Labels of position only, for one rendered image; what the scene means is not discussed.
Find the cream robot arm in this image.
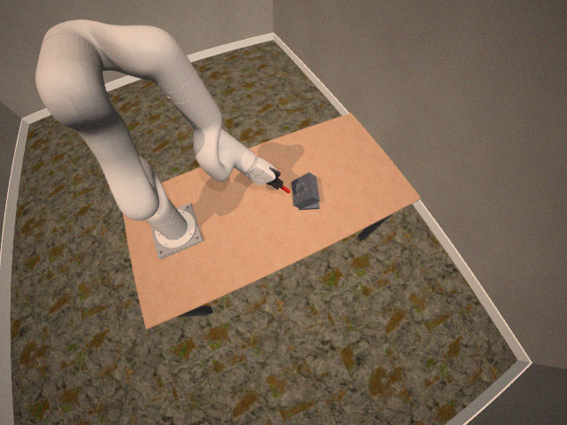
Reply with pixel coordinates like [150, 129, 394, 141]
[35, 19, 255, 248]

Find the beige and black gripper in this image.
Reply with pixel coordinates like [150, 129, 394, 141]
[243, 156, 284, 189]

